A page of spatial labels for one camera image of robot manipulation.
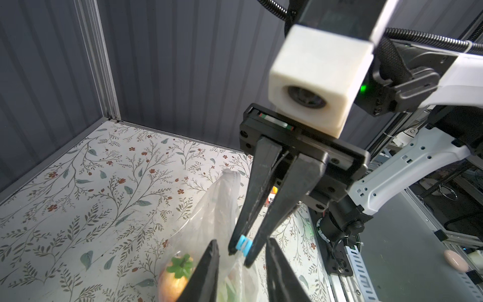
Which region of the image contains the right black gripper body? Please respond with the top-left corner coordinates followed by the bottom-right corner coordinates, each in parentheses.
top-left (240, 103), bottom-right (371, 212)

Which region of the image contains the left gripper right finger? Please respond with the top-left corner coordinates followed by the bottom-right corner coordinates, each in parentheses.
top-left (265, 238), bottom-right (311, 302)

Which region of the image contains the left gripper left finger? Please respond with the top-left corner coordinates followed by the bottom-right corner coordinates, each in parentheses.
top-left (177, 239), bottom-right (220, 302)

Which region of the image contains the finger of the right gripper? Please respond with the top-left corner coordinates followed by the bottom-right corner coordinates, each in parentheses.
top-left (228, 137), bottom-right (283, 255)
top-left (244, 152), bottom-right (330, 268)

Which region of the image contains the pale red toy strawberry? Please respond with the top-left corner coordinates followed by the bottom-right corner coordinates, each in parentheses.
top-left (157, 254), bottom-right (194, 301)

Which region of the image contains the clear zip top bag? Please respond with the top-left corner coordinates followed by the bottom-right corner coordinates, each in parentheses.
top-left (159, 170), bottom-right (260, 301)

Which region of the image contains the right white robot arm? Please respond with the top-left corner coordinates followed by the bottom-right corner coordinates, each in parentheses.
top-left (228, 1), bottom-right (482, 267)

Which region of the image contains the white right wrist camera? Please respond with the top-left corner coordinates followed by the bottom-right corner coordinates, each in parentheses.
top-left (268, 1), bottom-right (397, 138)

